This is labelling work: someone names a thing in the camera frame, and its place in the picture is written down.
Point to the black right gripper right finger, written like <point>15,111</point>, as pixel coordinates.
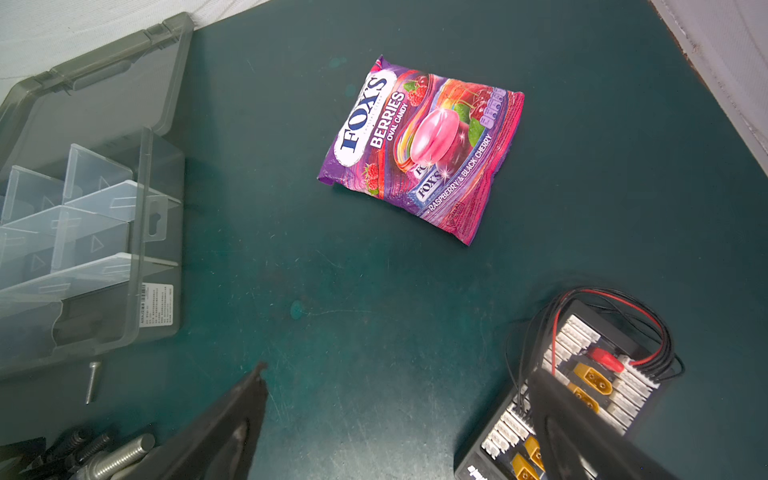
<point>572,435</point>

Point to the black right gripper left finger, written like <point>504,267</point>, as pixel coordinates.
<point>220,443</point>

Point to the black screws pile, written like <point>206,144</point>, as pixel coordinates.
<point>34,459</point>

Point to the silver hex bolt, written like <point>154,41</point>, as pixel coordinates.
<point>105,465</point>

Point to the small silver screw by box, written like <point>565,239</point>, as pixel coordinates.
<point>94,370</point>

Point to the grey plastic organizer box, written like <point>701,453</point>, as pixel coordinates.
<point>92,202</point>

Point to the purple Fox's candy bag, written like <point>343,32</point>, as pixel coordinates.
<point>427,144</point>

